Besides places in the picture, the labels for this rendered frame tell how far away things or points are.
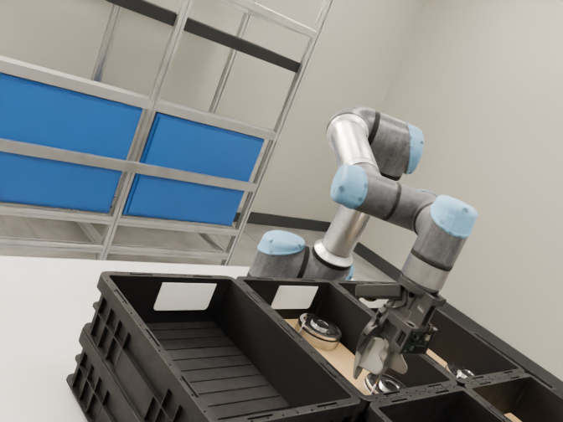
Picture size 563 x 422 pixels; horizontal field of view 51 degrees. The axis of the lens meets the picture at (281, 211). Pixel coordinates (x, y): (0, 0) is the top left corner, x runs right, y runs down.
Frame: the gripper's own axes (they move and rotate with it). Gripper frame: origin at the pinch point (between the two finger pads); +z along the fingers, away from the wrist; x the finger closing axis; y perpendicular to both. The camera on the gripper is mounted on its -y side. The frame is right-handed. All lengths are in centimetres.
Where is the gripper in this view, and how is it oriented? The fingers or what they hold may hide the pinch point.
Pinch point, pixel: (366, 370)
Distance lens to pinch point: 113.4
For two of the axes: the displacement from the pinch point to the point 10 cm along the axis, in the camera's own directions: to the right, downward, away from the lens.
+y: 5.1, 4.2, -7.5
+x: 7.8, 1.5, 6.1
